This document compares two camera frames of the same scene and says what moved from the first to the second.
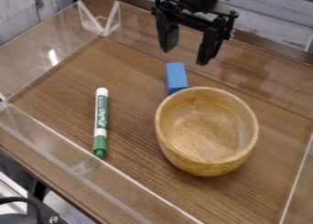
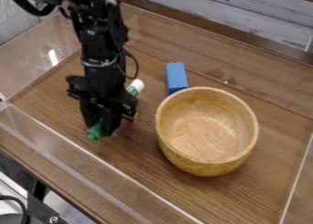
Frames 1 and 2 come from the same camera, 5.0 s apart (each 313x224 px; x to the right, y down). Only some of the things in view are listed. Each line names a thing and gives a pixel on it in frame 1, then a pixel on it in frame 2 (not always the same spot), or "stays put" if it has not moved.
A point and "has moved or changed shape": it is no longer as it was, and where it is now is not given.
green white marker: [100, 122] has moved or changed shape
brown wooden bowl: [206, 130] stays put
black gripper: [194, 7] -> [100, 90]
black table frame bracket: [39, 212] stays put
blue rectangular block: [176, 75] stays put
